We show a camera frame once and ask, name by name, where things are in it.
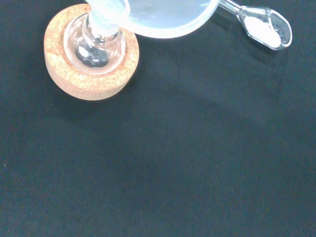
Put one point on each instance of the black bench cloth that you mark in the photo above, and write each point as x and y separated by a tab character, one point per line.
158	160

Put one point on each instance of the clear glass round-bottom flask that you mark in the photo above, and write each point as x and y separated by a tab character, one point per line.
91	54

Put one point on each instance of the glass weighing funnel with powder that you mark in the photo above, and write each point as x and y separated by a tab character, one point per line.
261	32

